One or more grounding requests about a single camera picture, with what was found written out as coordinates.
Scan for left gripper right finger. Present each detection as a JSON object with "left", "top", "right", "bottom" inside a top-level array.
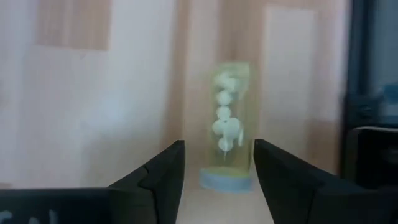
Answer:
[{"left": 253, "top": 138, "right": 377, "bottom": 224}]

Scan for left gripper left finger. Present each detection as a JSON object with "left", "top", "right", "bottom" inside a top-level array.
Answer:
[{"left": 108, "top": 139, "right": 186, "bottom": 224}]

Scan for yellow-green bottle white pills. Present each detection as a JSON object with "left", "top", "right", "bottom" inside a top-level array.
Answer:
[{"left": 198, "top": 61, "right": 261, "bottom": 194}]

